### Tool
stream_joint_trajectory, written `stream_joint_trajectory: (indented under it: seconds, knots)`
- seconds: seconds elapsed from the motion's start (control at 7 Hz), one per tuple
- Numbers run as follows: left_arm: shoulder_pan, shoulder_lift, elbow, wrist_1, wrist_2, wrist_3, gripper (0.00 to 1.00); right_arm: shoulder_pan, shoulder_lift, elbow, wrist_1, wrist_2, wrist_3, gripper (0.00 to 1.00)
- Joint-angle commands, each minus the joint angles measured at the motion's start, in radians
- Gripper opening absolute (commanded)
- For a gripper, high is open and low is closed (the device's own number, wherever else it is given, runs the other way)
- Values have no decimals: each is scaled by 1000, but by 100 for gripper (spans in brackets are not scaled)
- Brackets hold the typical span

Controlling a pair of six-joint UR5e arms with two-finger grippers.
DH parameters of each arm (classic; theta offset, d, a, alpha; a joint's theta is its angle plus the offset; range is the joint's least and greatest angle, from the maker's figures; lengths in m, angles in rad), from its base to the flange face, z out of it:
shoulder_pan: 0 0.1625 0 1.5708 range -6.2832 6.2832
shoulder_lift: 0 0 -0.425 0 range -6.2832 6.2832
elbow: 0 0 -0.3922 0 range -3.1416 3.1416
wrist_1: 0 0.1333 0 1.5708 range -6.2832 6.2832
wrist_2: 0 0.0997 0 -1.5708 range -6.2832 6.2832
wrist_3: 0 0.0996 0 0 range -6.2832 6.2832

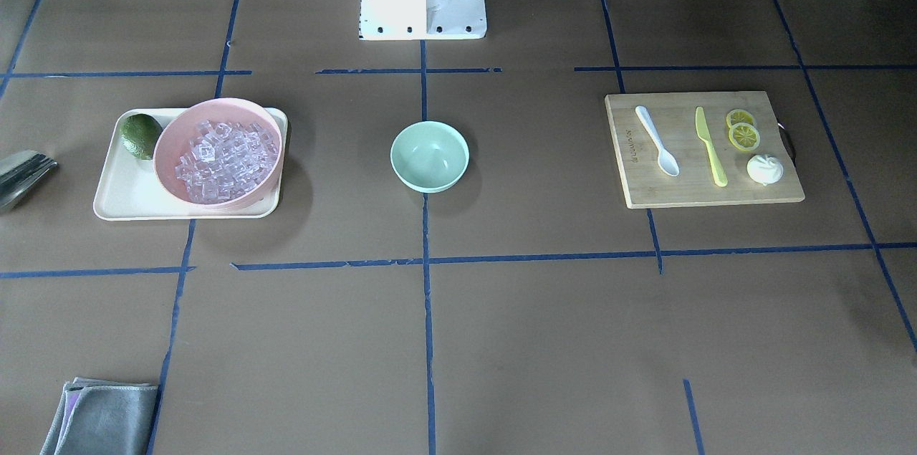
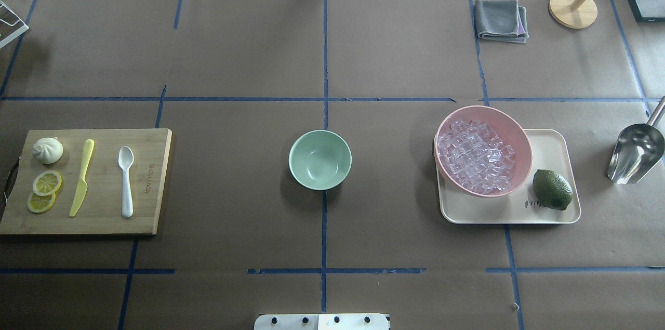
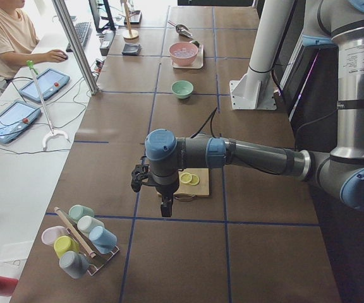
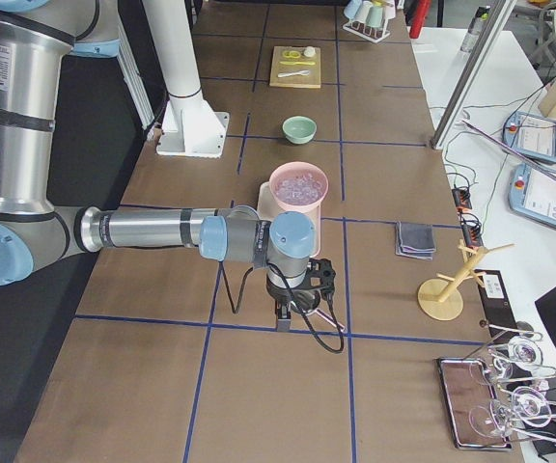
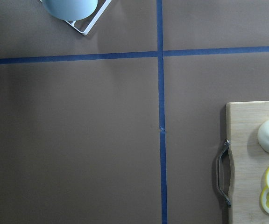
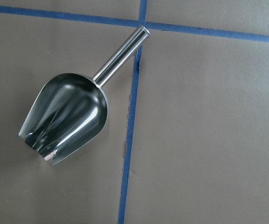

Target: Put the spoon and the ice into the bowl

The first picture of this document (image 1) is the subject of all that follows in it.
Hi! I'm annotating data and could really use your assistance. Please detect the bamboo cutting board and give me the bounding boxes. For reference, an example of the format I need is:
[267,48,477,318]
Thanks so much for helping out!
[605,90,805,209]

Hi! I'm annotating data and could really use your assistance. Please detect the cream plastic tray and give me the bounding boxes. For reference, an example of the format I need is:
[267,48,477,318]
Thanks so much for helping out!
[94,107,281,221]

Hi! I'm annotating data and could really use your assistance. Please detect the pink bowl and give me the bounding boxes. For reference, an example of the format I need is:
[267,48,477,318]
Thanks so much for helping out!
[152,98,288,216]

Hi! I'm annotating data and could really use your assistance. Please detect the clear ice cubes pile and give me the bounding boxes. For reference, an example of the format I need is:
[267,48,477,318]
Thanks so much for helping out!
[174,120,279,206]

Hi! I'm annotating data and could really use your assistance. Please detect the mint green bowl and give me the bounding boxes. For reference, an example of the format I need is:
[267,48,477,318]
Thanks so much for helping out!
[390,120,471,193]

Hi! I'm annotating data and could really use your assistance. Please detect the metal tongs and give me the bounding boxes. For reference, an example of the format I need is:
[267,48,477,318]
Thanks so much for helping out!
[1,149,59,214]

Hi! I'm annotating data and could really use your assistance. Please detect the yellow plastic knife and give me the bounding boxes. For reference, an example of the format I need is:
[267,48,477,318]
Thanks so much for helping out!
[695,106,729,188]

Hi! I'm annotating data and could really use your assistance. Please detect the white plastic spoon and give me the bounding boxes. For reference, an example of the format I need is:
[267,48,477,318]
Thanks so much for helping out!
[635,105,681,177]

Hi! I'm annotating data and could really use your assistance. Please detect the white steamed bun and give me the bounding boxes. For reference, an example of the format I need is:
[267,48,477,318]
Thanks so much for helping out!
[746,154,784,186]

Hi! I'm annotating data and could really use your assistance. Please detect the grey folded cloth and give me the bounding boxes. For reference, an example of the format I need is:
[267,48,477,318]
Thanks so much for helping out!
[39,377,158,454]

